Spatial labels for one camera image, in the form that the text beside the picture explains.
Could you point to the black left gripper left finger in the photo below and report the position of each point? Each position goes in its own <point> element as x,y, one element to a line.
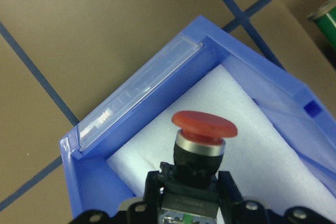
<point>153,184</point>

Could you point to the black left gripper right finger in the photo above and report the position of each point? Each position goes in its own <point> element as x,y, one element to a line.
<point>229,194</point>

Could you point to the red push button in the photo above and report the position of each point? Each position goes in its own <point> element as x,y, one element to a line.
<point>190,192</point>

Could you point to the white foam pad left bin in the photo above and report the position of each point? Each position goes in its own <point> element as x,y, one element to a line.
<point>261,163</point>

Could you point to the blue bin left side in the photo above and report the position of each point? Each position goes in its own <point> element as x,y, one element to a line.
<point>291,107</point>

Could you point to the green conveyor belt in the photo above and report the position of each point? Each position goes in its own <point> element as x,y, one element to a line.
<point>324,19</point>

